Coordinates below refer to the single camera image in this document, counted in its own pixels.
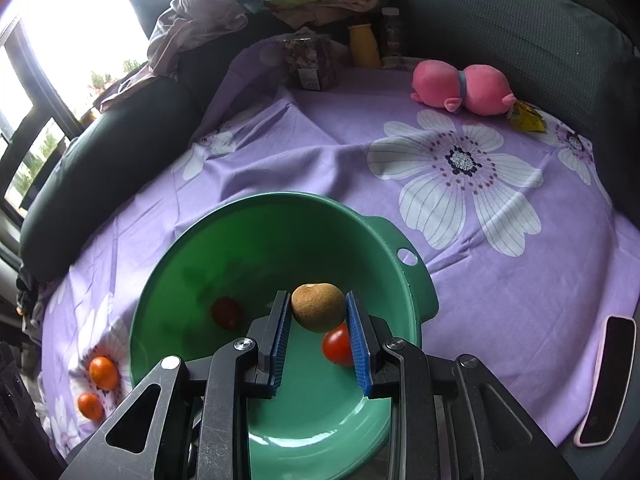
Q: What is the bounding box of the purple floral cloth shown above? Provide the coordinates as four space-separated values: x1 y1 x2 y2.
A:
40 35 621 461

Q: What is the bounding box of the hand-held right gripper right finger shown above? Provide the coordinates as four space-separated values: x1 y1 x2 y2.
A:
345 289 581 480

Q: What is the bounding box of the dark red cherry tomato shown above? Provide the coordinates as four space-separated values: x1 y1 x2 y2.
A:
210 297 246 332

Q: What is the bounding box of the dark jar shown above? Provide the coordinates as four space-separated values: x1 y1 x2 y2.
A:
378 6 405 58

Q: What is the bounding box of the yellow cup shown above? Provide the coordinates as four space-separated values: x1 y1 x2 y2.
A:
347 24 383 69

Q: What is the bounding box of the black sofa cushion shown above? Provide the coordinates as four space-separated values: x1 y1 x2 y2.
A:
19 77 206 281

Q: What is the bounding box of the pale pink garment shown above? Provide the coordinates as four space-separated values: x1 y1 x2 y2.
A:
92 0 251 111

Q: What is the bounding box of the window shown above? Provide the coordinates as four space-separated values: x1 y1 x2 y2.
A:
0 0 241 211

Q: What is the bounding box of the yellow packet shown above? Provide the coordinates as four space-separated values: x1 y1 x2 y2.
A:
507 101 546 133

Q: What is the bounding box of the orange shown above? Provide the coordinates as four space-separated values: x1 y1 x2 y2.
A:
88 356 120 391
76 392 105 422

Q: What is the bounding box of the clear jar of dried goods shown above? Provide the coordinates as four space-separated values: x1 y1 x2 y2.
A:
281 32 338 93

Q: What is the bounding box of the green plastic bowl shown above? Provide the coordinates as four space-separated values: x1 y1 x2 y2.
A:
129 191 440 478

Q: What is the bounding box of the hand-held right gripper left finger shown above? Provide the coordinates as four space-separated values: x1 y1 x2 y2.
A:
59 289 293 480

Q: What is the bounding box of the pink plush toy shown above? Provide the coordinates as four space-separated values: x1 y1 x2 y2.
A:
410 59 517 117

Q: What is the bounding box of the tan longan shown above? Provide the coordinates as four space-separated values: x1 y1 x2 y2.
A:
291 282 347 334

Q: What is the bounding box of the grey sofa backrest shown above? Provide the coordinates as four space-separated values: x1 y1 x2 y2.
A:
390 0 640 211

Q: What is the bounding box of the phone in pink case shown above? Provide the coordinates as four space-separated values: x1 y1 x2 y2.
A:
573 315 638 448

